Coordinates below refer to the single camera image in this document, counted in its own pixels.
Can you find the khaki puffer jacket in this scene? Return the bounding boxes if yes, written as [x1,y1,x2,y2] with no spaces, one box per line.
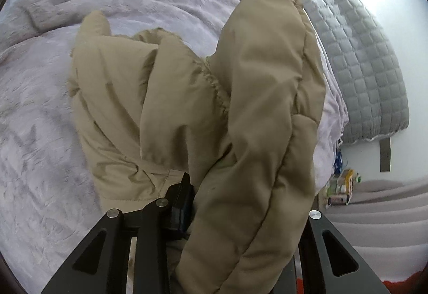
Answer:
[69,0,326,293]

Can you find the bottles on bedside shelf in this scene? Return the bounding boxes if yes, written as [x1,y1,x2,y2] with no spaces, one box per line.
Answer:
[321,149,361,209]

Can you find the lavender plush bedspread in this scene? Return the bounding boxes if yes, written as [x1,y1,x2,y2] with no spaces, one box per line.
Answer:
[0,0,350,294]

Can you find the grey quilted headboard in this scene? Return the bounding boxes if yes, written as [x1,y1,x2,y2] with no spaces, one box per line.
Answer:
[302,0,410,145]

